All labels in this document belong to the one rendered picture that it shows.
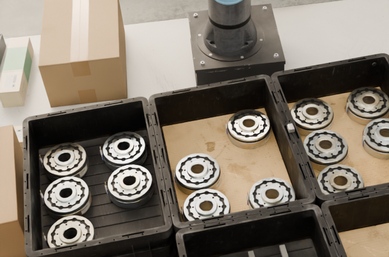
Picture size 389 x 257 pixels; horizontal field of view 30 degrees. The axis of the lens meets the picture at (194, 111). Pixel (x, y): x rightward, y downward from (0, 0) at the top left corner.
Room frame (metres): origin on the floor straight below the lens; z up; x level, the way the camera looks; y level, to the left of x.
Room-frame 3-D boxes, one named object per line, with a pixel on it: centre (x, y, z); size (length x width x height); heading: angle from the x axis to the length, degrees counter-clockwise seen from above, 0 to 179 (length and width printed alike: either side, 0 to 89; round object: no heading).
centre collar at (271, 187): (0.97, -0.15, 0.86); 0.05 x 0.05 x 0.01
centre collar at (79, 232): (0.92, 0.29, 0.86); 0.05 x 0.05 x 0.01
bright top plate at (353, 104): (1.22, -0.42, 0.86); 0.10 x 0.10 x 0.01
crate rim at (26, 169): (1.04, 0.24, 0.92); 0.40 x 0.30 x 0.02; 6
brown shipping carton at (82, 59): (1.63, 0.30, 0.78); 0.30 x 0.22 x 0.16; 1
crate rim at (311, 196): (1.07, -0.06, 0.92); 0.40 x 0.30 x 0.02; 6
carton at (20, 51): (1.62, 0.51, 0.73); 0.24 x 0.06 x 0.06; 178
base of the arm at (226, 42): (1.58, -0.12, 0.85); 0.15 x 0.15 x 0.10
